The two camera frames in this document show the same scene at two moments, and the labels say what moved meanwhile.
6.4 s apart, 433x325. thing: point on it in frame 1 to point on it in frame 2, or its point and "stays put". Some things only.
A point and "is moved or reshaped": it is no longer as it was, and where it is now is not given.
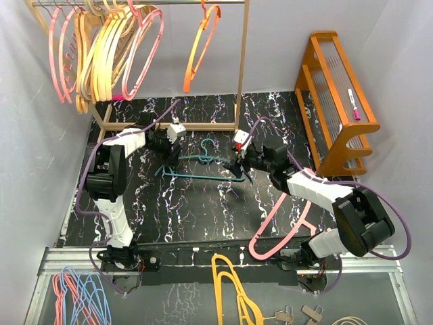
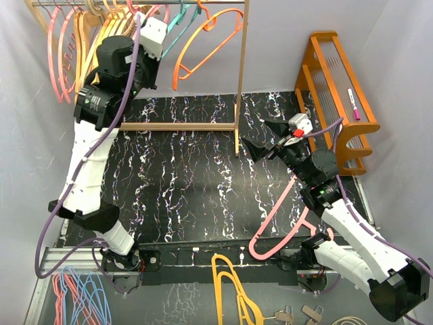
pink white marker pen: [355, 110] stays put
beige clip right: [315, 314] stays put
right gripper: [235, 167] to [281, 128]
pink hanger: [302, 222] stays put
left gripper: [172, 158] to [151, 50]
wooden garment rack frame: [106, 125] stays put
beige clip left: [284, 315] stays put
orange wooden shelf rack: [333, 107] stays put
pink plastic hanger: [132, 59] is moved or reshaped
